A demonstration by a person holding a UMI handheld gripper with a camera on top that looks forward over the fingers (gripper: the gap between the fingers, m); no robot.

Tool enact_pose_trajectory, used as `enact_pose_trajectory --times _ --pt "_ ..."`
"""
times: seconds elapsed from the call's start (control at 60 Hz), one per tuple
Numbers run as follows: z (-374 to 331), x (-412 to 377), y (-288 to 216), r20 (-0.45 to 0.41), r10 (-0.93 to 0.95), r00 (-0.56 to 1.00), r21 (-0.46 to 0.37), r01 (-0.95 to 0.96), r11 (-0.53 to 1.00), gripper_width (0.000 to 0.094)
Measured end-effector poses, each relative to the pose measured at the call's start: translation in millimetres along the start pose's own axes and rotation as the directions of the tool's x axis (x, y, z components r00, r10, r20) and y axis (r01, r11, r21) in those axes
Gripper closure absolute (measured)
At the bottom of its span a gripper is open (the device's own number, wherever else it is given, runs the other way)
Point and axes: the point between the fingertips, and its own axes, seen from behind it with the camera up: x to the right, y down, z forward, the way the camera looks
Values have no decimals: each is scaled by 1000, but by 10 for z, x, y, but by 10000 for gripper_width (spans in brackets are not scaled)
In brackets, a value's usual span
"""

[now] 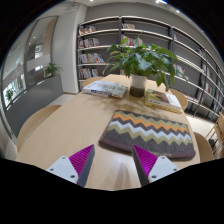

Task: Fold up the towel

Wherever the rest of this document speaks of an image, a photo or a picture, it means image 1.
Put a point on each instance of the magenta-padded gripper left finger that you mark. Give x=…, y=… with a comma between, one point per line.
x=63, y=168

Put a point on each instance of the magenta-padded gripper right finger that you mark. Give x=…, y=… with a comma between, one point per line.
x=161, y=166

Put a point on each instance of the zigzag striped grey-backed towel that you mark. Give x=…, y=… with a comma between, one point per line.
x=150, y=133

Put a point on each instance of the light wooden slatted chair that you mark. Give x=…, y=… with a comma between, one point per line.
x=218, y=131

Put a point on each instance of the yellow-edged book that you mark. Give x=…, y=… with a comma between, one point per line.
x=162, y=99

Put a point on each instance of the white and blue book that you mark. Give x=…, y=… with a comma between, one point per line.
x=105, y=89

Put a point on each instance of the small green background plant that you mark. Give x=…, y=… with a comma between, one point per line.
x=51, y=69
x=9, y=94

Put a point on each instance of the green potted plant, white pot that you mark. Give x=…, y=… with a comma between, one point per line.
x=141, y=61

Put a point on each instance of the grey shelf unit with books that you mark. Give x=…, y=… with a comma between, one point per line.
x=100, y=40

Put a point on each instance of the round ceiling lights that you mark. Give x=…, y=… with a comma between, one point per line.
x=160, y=1

